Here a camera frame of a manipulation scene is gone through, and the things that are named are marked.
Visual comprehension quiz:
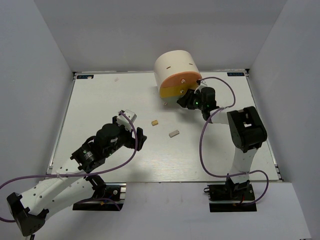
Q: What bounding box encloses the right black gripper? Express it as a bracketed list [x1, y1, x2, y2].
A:
[178, 88, 207, 111]

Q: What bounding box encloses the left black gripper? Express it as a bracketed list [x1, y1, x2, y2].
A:
[105, 116, 147, 157]

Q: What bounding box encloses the orange top drawer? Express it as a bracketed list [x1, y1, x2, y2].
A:
[160, 71, 202, 88]

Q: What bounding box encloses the yellow drawer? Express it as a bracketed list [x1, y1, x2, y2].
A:
[159, 83, 198, 98]

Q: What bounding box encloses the small tan eraser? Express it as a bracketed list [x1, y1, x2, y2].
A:
[151, 120, 159, 126]

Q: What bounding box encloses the grey white eraser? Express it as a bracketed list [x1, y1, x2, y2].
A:
[168, 130, 180, 138]

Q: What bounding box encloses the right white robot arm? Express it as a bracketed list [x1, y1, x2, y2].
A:
[177, 87, 267, 200]

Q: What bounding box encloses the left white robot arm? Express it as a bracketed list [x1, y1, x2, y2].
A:
[6, 110, 147, 237]

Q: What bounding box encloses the cream cylindrical drawer organizer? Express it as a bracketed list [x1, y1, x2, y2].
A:
[153, 50, 200, 95]

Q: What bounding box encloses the right blue table label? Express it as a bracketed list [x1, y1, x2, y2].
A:
[227, 72, 245, 77]

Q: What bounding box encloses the blue table label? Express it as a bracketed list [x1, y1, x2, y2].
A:
[76, 74, 94, 80]
[227, 72, 245, 77]

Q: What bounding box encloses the left blue table label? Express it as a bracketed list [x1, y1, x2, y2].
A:
[76, 74, 94, 80]

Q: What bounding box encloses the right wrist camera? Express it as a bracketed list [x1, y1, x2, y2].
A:
[195, 79, 208, 91]

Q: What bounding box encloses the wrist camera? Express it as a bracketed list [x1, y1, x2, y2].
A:
[116, 110, 137, 132]
[195, 79, 208, 91]

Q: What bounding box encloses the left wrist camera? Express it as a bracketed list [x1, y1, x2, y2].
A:
[116, 110, 137, 132]

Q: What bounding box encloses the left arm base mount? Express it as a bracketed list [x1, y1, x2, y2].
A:
[72, 175, 127, 212]

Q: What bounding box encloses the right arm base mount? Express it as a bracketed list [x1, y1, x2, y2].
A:
[203, 184, 257, 213]

